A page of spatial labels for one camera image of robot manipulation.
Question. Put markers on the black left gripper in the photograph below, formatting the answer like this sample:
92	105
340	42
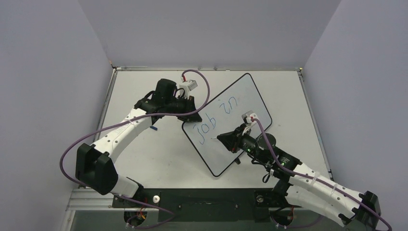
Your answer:
189	104

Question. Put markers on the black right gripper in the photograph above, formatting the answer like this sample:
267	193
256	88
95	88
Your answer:
235	140

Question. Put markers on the black framed whiteboard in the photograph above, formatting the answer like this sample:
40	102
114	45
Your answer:
224	114

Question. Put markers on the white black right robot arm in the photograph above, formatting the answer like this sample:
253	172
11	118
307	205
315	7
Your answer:
302	186

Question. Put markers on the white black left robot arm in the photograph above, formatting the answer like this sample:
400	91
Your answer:
95	163

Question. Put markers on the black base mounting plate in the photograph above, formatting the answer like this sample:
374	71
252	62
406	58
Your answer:
213	205

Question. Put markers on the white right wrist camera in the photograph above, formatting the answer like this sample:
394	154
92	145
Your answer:
250	119

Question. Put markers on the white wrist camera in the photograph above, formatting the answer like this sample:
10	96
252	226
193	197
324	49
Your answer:
250	119
186	86

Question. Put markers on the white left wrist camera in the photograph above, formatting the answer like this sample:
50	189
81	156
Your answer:
186	86

